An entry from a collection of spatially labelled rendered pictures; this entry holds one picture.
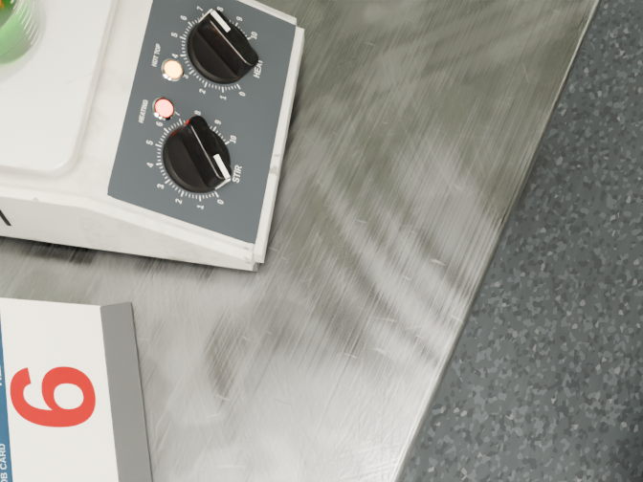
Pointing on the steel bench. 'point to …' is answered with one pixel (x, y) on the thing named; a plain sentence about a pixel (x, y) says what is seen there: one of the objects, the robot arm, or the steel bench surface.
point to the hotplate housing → (11, 182)
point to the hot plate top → (55, 90)
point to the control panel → (242, 208)
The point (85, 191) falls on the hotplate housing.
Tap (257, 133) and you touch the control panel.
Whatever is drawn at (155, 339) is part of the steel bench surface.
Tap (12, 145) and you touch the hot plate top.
